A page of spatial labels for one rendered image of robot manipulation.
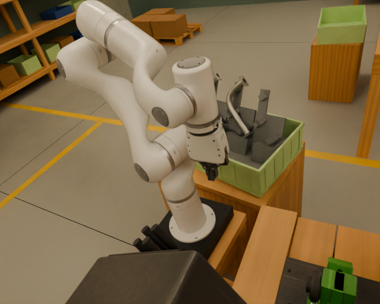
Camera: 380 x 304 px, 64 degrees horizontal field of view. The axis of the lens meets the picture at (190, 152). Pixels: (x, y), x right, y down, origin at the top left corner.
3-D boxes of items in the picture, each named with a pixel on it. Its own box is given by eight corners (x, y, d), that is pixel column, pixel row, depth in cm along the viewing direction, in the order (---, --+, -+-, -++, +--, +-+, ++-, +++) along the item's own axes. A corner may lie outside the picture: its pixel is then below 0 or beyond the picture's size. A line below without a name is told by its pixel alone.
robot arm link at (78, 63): (194, 156, 98) (157, 188, 91) (178, 161, 109) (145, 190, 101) (96, 23, 91) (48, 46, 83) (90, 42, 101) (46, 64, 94)
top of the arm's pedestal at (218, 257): (143, 252, 126) (141, 247, 123) (184, 198, 145) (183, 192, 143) (211, 285, 109) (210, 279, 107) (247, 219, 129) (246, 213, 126)
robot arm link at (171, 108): (76, 37, 68) (174, 113, 58) (131, 13, 75) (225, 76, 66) (83, 69, 75) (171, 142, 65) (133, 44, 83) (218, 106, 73)
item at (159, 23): (133, 44, 623) (126, 21, 596) (157, 29, 672) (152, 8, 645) (180, 46, 560) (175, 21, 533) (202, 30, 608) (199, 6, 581)
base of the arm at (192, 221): (160, 233, 122) (145, 202, 111) (186, 199, 133) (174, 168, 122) (199, 250, 111) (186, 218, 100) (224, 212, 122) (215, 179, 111)
